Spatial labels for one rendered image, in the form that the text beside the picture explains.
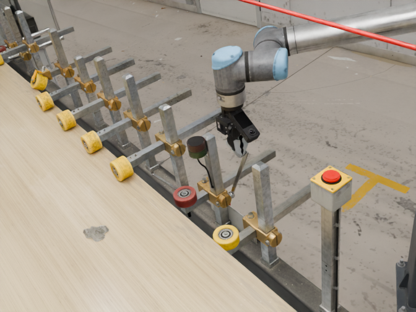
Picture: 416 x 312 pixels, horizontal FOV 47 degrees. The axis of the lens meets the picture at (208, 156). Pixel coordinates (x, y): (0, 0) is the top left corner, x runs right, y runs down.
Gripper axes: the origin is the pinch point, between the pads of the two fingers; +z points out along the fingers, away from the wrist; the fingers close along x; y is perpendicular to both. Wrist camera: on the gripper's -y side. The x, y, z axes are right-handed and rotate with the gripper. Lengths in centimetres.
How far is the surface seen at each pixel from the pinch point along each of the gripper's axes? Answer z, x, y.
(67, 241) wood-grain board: 12, 59, 20
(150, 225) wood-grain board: 12.0, 35.3, 6.4
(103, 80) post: -4, 10, 80
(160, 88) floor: 105, -96, 234
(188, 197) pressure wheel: 11.3, 19.0, 7.4
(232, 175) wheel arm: 15.8, -2.1, 9.9
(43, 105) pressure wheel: 9, 31, 106
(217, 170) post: 4.9, 7.3, 4.8
